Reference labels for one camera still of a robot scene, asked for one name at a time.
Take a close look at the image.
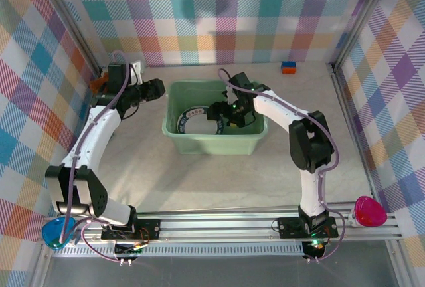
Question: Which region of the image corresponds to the blue and orange block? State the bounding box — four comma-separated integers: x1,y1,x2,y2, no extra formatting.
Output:
280,60,298,75

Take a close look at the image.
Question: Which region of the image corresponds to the aluminium side rail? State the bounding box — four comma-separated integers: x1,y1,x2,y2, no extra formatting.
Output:
330,64,379,201

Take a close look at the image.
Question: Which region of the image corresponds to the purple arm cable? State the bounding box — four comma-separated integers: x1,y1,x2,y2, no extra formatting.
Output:
217,67,349,263
59,50,147,263

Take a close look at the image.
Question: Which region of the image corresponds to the aluminium mounting rail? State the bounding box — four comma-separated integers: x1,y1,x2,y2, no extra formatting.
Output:
46,205,401,244

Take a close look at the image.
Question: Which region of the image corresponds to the slotted grey cable duct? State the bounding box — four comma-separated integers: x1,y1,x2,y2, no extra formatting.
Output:
52,242,308,258

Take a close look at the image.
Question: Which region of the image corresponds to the white plate navy lettered rim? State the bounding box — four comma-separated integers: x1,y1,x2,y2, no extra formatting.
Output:
176,106,225,135

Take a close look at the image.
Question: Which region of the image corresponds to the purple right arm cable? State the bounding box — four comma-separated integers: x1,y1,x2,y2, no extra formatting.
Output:
217,67,349,263

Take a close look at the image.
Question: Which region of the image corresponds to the blue dome button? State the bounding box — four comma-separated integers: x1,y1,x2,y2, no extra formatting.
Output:
41,217,76,252

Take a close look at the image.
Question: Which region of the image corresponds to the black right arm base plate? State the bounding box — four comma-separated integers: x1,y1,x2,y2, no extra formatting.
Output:
277,216,339,239

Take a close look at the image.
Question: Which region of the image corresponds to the aluminium frame post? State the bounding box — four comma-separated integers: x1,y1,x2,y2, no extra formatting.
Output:
330,0,399,70
33,0,102,75

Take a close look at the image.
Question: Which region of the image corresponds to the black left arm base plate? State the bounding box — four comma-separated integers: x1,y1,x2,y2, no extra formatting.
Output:
100,219,162,242

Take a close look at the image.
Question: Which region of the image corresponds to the green plastic bin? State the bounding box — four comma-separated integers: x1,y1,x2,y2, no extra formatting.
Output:
161,80,269,155

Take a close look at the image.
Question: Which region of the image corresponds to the brown teddy bear toy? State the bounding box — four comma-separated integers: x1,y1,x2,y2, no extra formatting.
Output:
88,71,110,91

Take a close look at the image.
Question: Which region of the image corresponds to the pink dome button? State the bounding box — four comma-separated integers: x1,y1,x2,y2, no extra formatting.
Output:
353,195,388,228

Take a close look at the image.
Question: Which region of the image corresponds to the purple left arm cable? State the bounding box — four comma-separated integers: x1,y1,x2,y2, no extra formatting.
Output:
59,50,147,263

